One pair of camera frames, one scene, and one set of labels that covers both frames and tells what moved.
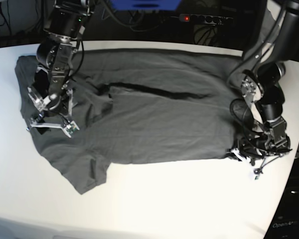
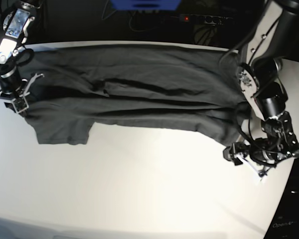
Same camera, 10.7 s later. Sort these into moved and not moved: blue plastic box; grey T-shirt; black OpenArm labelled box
Moved: grey T-shirt
Not moved: black OpenArm labelled box; blue plastic box
